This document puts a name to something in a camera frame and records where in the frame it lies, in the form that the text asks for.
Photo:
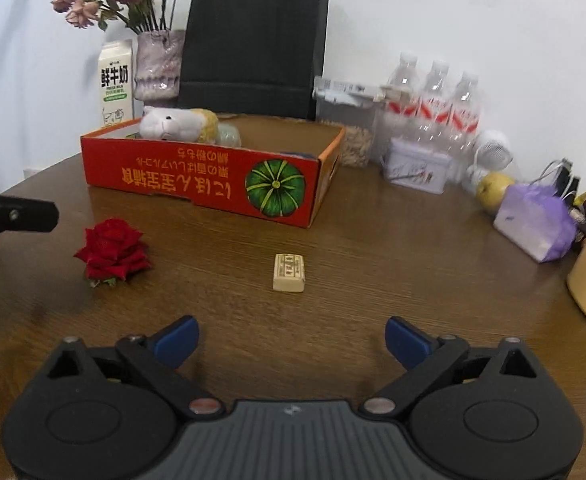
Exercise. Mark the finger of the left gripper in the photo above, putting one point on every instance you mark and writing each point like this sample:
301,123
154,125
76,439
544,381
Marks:
25,215

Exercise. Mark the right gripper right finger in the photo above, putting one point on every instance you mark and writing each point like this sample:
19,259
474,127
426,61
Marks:
428,362

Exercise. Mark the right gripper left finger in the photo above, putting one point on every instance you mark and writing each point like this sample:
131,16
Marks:
156,360

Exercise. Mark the red artificial rose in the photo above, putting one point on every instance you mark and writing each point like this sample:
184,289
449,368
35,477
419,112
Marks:
113,251

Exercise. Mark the sheep plush toy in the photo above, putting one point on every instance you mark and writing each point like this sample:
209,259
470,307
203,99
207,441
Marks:
194,125

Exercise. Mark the iridescent plastic wrap ball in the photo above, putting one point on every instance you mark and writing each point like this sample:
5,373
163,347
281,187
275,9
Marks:
228,136

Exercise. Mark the navy zipper case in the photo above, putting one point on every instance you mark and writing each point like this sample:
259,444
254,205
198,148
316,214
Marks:
299,154

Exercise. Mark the beige mahjong tile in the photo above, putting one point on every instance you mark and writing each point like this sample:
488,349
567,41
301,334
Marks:
289,273

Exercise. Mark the white green milk carton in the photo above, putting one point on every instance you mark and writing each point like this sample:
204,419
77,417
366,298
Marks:
115,74

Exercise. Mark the purple tissue pack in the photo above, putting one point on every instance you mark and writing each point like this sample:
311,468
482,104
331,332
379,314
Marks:
537,221

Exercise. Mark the yellow green apple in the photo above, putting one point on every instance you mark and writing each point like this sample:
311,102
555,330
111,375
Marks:
491,190

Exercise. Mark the lavender tin box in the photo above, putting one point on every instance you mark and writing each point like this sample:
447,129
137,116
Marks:
411,165

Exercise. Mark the small white round device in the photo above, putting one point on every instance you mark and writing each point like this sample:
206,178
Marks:
490,152

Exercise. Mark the black charger adapter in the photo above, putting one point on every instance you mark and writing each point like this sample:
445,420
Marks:
566,183

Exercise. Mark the red pumpkin cardboard box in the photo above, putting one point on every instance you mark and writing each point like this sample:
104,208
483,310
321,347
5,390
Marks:
254,180

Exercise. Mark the left water bottle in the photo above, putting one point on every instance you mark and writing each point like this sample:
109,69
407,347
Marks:
397,117

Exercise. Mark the water bottle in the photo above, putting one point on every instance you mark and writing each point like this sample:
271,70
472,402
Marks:
434,106
397,117
462,124

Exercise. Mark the right water bottle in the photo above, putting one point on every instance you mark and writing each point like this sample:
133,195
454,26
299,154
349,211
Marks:
462,124

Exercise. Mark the middle water bottle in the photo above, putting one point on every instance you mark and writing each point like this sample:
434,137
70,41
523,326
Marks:
434,106

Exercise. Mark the clear jar with seeds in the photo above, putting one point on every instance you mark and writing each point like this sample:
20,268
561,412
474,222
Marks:
354,114

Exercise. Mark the flat white carton box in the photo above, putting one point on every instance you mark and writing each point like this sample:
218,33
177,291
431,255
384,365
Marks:
358,95

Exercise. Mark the black paper bag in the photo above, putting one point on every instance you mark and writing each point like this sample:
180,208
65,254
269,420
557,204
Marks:
256,57

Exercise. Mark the white wall socket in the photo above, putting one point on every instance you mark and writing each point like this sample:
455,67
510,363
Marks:
29,172

